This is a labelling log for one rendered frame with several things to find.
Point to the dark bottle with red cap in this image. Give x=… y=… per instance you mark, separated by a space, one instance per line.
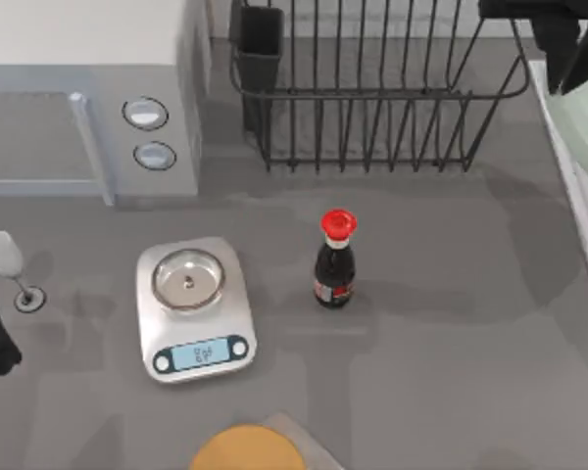
x=334 y=274

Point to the silver kitchen scale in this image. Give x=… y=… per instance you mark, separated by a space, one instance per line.
x=196 y=333

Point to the small microwave knob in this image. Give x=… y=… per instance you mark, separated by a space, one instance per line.
x=154 y=155

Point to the black cutlery holder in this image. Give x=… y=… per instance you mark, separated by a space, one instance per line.
x=259 y=59

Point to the large microwave knob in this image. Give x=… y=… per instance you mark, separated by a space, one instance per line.
x=145 y=113

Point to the pale microwave oven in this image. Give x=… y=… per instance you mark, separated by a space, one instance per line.
x=186 y=59

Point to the orange round disc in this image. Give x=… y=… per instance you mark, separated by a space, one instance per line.
x=247 y=450

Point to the pale microwave door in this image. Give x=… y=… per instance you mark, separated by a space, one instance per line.
x=24 y=137

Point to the clear wine glass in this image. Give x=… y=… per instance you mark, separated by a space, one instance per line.
x=4 y=254

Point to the black tap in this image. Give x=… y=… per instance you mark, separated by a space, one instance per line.
x=561 y=49

